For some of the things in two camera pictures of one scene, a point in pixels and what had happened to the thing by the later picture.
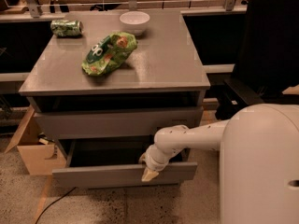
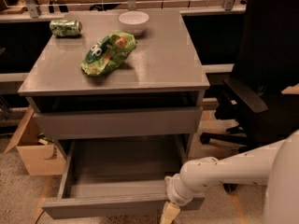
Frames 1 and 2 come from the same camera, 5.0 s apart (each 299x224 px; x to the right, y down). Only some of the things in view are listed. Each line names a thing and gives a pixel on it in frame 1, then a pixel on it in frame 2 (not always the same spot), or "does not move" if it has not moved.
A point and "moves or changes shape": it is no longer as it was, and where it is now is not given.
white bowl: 134,21 does not move
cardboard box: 40,153 does not move
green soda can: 66,28 does not move
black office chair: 267,63 does not move
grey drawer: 116,160 moves or changes shape
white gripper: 153,161 → 175,192
